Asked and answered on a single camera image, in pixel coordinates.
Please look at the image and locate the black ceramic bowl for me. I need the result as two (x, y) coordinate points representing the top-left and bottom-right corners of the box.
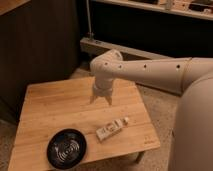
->
(47, 129), (87, 170)

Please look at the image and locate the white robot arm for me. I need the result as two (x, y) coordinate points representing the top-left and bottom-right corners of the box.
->
(90, 49), (213, 171)

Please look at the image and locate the metal vertical pole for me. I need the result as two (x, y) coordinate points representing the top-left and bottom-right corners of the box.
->
(86, 0), (94, 41)

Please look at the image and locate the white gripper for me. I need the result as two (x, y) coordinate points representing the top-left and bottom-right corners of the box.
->
(90, 84), (113, 105)

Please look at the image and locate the wooden shelf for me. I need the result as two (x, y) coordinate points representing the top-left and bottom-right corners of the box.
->
(93, 0), (213, 21)

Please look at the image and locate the wooden table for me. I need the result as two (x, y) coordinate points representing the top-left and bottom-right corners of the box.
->
(8, 77), (160, 171)

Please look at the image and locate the grey metal beam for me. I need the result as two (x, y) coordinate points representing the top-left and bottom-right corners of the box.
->
(80, 37), (169, 60)

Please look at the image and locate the white labelled bottle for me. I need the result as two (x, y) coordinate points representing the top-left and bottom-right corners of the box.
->
(96, 117), (129, 142)

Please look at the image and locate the dark wooden cabinet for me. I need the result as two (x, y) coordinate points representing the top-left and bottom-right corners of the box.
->
(0, 0), (80, 123)

